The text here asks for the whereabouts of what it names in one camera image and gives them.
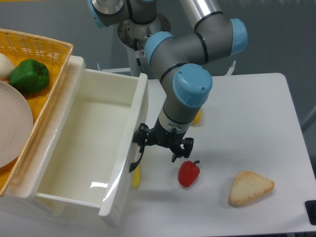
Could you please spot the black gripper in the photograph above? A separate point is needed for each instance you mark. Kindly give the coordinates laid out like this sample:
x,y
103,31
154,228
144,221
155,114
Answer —
x,y
143,136

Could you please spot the white drawer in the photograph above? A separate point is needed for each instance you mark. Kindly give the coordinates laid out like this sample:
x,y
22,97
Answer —
x,y
88,170

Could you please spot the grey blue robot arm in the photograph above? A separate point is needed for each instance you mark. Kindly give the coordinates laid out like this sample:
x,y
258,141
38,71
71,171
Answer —
x,y
177,62

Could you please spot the white drawer cabinet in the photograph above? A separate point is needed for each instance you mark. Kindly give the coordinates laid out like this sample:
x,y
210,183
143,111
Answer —
x,y
21,193

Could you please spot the yellow bell pepper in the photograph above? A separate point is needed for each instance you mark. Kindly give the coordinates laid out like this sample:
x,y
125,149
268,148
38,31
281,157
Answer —
x,y
197,118

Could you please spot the red bell pepper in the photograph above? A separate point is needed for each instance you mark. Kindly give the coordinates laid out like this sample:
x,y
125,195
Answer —
x,y
188,173

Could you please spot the yellow banana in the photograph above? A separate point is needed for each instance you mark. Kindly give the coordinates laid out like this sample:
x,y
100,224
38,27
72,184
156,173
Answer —
x,y
136,179

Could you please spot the triangular bread slice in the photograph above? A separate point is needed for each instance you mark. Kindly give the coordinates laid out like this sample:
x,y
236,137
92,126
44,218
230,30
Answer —
x,y
249,186

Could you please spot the pink plate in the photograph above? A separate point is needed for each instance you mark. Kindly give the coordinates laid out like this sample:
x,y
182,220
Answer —
x,y
16,123

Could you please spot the green bell pepper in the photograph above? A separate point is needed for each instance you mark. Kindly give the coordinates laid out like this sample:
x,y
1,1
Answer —
x,y
30,76

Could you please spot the black device at edge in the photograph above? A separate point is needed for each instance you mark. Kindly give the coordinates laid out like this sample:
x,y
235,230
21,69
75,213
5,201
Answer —
x,y
310,206

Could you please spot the yellow wicker basket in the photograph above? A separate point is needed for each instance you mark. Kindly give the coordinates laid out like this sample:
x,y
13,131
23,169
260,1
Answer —
x,y
41,58

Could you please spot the white onion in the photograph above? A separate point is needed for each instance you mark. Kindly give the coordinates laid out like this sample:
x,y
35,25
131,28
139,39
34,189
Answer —
x,y
6,67

